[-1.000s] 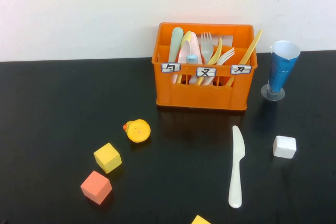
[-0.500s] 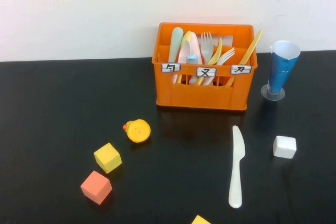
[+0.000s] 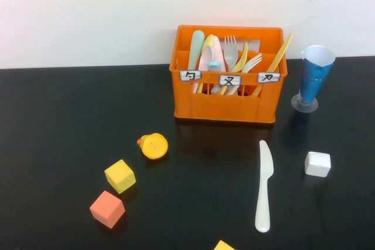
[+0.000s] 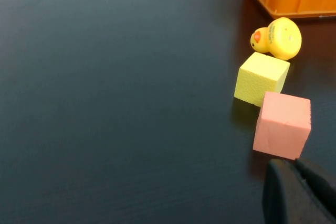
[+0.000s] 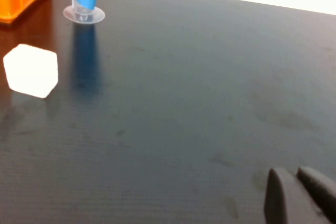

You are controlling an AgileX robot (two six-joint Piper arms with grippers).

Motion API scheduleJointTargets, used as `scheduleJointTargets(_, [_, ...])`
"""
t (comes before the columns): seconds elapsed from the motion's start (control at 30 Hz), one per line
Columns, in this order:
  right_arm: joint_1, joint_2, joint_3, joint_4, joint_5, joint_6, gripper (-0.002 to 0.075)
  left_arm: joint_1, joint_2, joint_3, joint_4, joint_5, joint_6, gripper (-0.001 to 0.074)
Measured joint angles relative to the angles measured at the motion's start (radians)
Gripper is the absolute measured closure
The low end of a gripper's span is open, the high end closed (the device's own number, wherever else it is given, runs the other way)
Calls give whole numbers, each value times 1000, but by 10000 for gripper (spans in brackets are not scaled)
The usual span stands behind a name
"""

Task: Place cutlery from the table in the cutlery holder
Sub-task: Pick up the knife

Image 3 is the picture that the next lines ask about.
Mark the white plastic knife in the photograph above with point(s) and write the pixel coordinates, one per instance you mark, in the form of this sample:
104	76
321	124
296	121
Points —
265	162

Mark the orange plastic cutlery crate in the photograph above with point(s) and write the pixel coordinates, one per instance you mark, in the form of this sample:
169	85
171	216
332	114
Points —
225	109

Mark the paper label reading spoon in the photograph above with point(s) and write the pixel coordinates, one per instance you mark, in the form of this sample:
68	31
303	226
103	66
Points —
190	75

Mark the yellow rubber duck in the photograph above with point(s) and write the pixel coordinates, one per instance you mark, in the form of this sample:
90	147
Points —
155	147

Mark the paper label reading fork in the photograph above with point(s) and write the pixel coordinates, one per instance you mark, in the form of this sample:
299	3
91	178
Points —
230	80

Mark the pale green plastic spoon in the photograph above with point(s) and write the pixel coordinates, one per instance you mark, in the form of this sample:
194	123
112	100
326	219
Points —
197	42

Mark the grey plastic fork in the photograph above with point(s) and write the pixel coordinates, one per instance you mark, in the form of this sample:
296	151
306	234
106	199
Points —
230	55

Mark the yellow plastic spoon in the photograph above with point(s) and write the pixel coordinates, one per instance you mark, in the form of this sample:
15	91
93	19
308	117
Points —
208	39

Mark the yellow plastic fork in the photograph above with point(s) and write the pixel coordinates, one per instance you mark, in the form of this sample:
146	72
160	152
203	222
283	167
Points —
243	56

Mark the white plastic fork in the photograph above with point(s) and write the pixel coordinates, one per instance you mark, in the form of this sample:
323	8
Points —
251	63

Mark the paper label reading knife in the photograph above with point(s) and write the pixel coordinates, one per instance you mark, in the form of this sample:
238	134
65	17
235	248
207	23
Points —
269	77

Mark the yellow foam cube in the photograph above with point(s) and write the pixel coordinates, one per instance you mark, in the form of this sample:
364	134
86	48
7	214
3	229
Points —
120	176
224	246

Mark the yellow plastic knife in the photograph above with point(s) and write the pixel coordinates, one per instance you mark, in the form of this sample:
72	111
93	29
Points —
281	51

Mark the clear beaker with blue paper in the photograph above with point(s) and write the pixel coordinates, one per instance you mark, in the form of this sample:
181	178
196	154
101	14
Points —
312	80

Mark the orange foam cube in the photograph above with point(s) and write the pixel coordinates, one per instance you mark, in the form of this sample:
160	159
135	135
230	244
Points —
107	209

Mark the white foam cube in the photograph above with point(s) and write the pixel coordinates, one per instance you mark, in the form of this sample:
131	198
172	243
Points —
317	163

